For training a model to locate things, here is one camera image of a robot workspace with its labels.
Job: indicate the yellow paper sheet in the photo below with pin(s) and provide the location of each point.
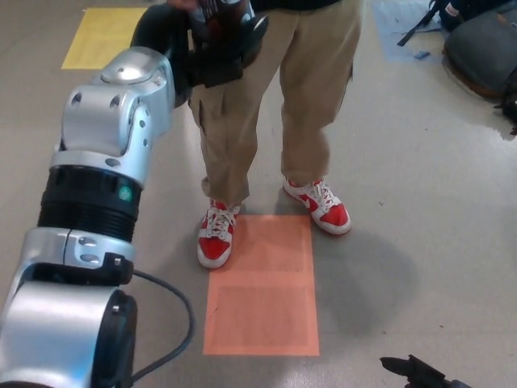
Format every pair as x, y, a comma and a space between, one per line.
101, 38

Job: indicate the person bare hand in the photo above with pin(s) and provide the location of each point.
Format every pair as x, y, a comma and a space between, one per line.
182, 3

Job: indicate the red white person's right sneaker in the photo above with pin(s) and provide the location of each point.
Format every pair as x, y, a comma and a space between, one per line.
214, 246

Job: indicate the khaki cargo trousers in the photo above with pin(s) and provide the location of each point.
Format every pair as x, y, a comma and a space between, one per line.
307, 81

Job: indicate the black bag with green mark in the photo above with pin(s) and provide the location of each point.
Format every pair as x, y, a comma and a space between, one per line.
509, 113

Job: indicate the blue paper sheet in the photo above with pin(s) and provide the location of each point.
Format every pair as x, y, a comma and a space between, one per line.
393, 24

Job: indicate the black shirt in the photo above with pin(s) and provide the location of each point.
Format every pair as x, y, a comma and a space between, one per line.
291, 1

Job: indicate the red white person's left sneaker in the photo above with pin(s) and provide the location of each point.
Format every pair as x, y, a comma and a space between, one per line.
327, 208

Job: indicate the red white person's sneaker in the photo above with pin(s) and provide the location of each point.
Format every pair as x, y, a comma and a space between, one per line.
327, 208
214, 246

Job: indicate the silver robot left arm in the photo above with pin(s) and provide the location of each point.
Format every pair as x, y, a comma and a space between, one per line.
101, 121

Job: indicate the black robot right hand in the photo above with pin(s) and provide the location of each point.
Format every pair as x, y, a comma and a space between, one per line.
420, 372

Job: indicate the orange paper sheet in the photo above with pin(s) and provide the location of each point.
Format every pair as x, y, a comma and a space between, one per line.
262, 283

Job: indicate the dark blue backpack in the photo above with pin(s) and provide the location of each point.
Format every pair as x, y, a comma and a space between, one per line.
468, 10

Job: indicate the blue tape scrap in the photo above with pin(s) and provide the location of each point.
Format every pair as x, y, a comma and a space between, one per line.
422, 54

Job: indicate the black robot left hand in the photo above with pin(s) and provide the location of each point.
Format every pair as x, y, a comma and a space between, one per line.
214, 60

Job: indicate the brown Core Power shake bottle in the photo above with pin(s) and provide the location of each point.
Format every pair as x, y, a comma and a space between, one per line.
214, 12

